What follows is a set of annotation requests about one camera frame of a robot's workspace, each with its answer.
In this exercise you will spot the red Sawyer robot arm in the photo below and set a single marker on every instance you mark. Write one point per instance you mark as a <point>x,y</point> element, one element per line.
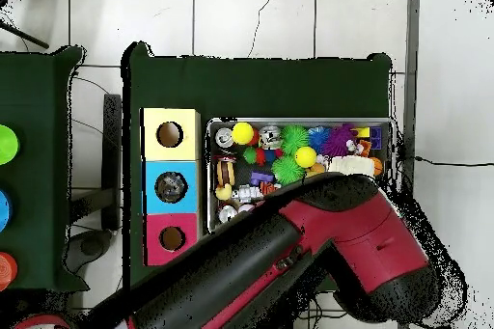
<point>347,229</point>

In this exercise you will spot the small orange basketball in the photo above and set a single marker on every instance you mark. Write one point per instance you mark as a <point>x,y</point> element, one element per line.
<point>377,165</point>

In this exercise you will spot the green spiky ball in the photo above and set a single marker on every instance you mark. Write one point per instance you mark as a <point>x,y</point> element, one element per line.
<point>294,139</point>

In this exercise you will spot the wooden box with three holes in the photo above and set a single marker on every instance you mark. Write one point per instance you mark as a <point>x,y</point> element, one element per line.
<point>171,151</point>

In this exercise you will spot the clear shallow mesh bin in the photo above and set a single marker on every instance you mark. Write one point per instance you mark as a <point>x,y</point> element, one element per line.
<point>212,175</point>

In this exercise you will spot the green disc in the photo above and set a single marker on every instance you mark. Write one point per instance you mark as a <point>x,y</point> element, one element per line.
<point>6,144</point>

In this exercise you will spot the yellow plush duck toy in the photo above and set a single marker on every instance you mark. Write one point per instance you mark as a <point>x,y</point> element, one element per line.
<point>223,191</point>

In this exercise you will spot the crushed silver can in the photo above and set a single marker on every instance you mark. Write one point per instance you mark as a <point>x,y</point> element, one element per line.
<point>269,137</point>

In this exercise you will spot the red disc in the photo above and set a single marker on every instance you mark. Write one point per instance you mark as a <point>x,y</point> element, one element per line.
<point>6,270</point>

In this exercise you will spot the black side stand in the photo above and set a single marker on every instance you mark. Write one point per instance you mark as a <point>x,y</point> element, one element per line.
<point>112,159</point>

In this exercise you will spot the clear plastic wrapper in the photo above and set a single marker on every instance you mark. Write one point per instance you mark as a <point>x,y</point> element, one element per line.
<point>171,187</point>

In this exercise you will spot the red soda can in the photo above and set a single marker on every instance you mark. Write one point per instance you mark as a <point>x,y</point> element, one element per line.
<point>228,213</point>

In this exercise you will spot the yellow tennis ball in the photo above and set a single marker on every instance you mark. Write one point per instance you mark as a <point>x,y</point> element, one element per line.
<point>242,133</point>

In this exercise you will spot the purple spiky ball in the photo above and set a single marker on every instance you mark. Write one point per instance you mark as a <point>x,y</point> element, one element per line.
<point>338,141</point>

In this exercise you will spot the silver can with pull tab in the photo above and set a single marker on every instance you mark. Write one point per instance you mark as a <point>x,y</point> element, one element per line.
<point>224,137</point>

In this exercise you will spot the small toy hamburger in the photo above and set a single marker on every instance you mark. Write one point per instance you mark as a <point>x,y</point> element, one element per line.
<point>225,168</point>

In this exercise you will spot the blue disc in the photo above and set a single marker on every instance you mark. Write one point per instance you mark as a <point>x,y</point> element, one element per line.
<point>4,211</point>

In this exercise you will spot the dark green side table cloth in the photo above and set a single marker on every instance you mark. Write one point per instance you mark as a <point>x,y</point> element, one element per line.
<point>38,151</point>

